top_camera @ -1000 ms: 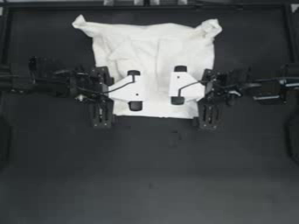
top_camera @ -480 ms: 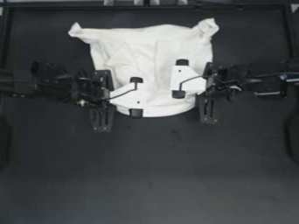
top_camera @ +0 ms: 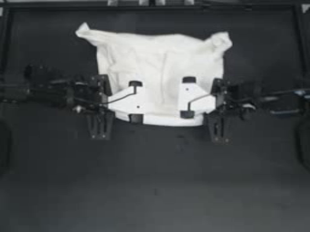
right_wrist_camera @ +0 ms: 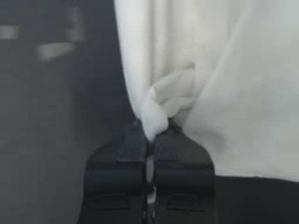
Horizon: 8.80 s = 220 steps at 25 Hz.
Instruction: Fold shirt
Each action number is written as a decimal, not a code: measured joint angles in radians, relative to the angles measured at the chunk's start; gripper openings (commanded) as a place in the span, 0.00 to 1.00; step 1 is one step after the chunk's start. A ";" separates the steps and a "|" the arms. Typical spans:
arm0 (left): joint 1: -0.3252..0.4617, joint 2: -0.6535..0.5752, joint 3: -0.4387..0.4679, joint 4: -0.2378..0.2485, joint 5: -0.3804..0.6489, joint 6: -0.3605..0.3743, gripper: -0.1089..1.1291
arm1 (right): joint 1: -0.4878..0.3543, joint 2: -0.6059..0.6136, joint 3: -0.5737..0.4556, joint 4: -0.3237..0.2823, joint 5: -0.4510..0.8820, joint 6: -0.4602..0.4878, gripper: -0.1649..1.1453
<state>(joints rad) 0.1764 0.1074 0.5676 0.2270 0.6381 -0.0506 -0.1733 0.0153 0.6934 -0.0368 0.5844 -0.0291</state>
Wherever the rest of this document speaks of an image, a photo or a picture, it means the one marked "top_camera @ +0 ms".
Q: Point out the white t-shirt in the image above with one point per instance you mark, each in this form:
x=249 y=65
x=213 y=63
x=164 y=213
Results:
x=161 y=54

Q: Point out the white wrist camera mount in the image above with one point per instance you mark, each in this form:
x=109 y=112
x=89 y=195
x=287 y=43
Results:
x=199 y=99
x=125 y=105

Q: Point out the grey metal bracket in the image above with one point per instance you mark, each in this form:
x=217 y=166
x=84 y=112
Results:
x=113 y=2
x=161 y=2
x=144 y=2

